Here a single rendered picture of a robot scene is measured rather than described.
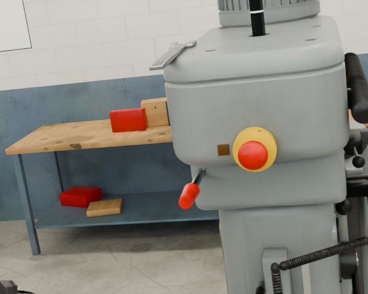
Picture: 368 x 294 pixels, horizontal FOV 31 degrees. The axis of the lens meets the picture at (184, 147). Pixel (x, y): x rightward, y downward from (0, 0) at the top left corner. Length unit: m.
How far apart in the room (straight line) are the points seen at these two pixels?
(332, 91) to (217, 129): 0.16
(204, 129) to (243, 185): 0.16
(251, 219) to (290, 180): 0.11
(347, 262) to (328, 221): 0.14
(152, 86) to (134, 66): 0.22
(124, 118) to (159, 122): 0.26
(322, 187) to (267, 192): 0.08
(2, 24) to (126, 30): 1.08
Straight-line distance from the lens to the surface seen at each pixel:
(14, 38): 5.91
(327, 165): 1.04
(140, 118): 5.04
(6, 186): 6.28
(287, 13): 1.28
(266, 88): 0.92
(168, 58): 0.92
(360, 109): 0.95
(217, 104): 0.93
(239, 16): 1.29
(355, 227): 1.61
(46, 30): 5.79
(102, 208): 5.34
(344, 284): 1.37
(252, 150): 0.89
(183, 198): 0.93
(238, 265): 1.16
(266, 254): 1.11
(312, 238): 1.13
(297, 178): 1.05
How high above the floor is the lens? 2.01
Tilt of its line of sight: 15 degrees down
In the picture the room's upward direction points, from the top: 8 degrees counter-clockwise
